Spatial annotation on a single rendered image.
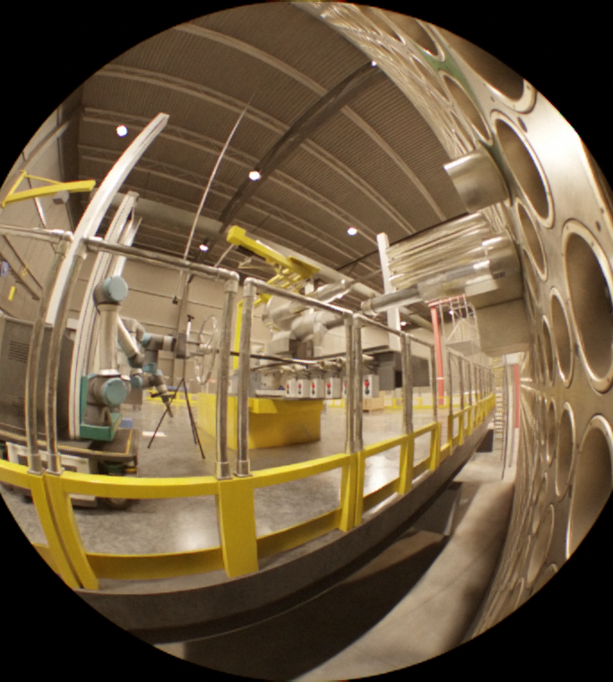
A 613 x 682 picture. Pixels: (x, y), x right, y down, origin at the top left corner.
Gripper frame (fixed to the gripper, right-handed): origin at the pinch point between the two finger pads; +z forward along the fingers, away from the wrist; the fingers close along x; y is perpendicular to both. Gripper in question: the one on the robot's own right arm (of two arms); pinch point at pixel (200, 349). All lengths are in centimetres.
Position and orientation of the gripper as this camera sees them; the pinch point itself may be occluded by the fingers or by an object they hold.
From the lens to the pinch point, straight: 127.8
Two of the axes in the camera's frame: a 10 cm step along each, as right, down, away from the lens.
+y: -6.0, 5.2, 6.1
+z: 7.7, 1.5, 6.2
